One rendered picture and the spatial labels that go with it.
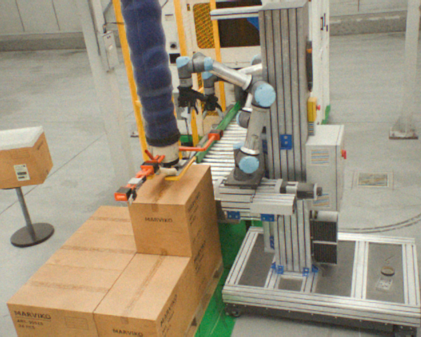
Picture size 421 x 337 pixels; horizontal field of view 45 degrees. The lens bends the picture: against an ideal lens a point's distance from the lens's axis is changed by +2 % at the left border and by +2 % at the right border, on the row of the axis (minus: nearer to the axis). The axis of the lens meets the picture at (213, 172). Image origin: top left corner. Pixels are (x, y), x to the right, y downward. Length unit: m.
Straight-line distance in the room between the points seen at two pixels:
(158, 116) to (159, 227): 0.73
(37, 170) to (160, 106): 1.81
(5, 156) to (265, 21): 2.65
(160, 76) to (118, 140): 1.82
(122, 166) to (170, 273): 1.92
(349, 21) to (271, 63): 9.16
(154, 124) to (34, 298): 1.30
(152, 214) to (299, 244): 1.04
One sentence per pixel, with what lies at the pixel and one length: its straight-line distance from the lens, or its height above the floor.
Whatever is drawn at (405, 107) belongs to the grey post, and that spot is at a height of 0.35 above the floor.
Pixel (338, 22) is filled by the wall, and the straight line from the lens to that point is 12.21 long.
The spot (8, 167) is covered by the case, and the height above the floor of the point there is 0.81.
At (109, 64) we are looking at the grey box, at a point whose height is 1.52.
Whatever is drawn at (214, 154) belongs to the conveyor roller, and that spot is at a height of 0.53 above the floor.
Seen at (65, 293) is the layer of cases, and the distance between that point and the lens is 3.38.
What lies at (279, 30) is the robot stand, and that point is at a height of 1.91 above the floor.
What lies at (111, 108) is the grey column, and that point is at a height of 1.11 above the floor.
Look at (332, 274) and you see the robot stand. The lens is 3.73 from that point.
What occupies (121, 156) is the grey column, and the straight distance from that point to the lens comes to 4.94.
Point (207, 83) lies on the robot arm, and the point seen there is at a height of 1.57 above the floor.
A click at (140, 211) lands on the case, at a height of 0.88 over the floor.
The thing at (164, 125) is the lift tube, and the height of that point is 1.40.
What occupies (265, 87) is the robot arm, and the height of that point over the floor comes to 1.65.
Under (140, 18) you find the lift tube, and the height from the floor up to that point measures 2.06.
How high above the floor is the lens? 2.46
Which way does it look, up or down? 25 degrees down
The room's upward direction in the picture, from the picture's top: 7 degrees counter-clockwise
